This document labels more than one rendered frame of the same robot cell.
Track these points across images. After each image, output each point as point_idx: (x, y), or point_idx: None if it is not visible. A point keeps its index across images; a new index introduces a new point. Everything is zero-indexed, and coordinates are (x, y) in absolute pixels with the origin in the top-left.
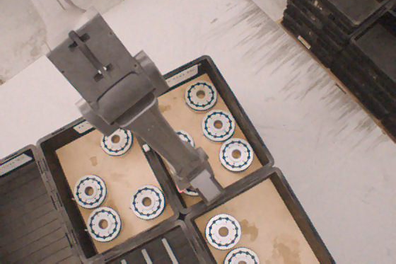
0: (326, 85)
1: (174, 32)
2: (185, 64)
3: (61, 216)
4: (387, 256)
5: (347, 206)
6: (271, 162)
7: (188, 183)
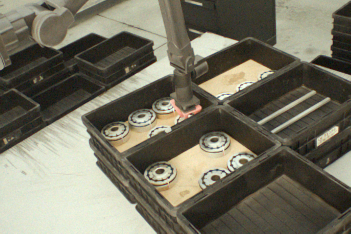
0: (101, 100)
1: (30, 200)
2: (89, 125)
3: (245, 169)
4: None
5: None
6: (171, 74)
7: (194, 97)
